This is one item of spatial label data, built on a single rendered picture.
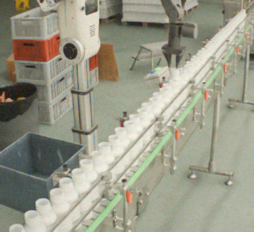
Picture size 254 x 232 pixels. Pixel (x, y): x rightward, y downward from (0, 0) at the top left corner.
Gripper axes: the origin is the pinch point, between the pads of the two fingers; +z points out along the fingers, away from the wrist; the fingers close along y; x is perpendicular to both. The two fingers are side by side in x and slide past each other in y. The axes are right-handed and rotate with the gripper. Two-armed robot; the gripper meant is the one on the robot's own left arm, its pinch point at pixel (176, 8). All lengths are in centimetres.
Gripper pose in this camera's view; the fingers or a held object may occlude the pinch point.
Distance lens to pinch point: 230.9
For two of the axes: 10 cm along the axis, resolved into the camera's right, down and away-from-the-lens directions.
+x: -4.0, 3.6, -8.4
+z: 0.3, 9.3, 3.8
